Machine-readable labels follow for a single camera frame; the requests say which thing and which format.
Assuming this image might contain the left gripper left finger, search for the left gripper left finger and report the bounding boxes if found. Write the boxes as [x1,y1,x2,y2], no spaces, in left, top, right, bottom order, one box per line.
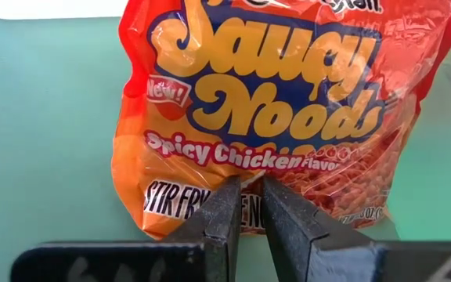
[9,175,241,282]

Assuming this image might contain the red Saucy Noods pack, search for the red Saucy Noods pack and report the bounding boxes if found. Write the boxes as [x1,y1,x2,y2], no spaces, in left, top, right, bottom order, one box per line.
[110,0,451,240]

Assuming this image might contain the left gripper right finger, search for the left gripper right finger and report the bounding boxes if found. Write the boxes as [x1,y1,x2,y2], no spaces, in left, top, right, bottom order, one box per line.
[262,178,451,282]

